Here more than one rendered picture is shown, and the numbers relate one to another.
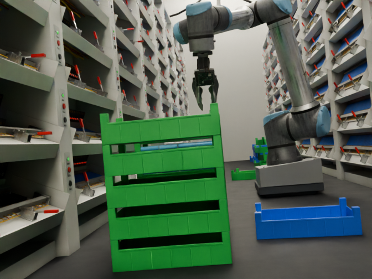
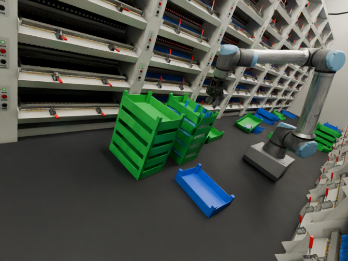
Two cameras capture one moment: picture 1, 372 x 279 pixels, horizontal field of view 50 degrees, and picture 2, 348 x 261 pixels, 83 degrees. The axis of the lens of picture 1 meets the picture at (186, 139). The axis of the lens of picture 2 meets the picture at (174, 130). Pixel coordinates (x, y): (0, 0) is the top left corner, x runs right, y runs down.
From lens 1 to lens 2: 0.80 m
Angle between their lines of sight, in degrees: 39
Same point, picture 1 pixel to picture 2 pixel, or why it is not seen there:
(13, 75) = (104, 55)
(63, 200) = not seen: hidden behind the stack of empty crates
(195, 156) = (143, 132)
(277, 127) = (279, 133)
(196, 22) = (219, 58)
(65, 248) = not seen: hidden behind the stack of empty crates
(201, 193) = (139, 148)
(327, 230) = (197, 202)
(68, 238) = not seen: hidden behind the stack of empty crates
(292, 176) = (263, 162)
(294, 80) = (304, 115)
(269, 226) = (180, 178)
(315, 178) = (274, 173)
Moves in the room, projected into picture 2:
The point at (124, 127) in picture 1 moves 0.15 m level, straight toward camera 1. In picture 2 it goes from (128, 101) to (106, 105)
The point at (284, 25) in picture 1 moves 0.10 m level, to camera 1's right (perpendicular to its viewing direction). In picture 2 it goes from (323, 77) to (341, 84)
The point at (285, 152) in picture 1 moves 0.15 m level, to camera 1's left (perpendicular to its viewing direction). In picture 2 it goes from (273, 148) to (257, 138)
